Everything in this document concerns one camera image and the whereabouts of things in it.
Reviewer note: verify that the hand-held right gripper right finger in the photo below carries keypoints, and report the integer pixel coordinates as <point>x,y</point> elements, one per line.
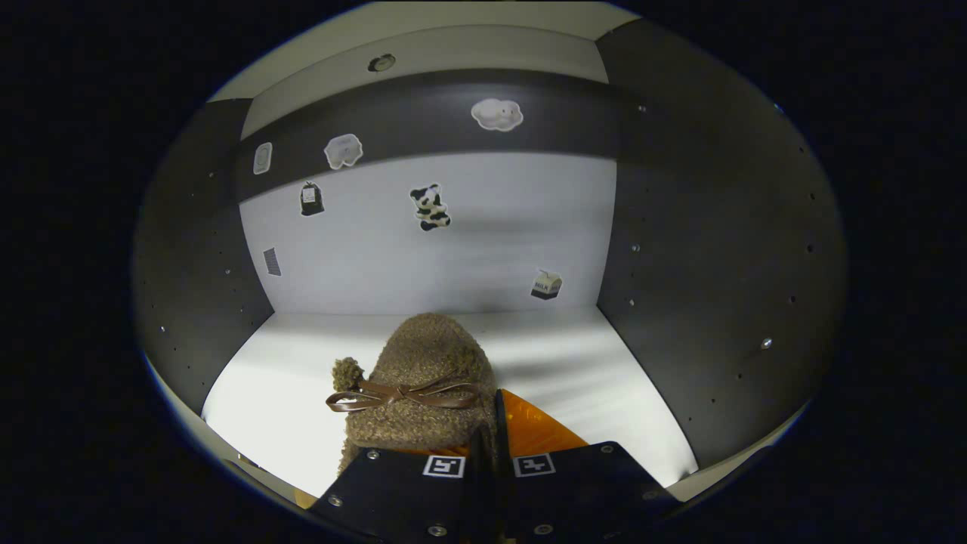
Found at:
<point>589,491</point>

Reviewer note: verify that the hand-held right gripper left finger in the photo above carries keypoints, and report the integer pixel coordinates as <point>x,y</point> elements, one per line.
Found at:
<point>393,499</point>

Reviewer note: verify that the brown fluffy shoe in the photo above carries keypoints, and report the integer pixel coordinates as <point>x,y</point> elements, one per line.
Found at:
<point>430,355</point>

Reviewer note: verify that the white shoe cabinet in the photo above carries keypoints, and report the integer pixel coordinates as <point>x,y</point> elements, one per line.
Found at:
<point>718,227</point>

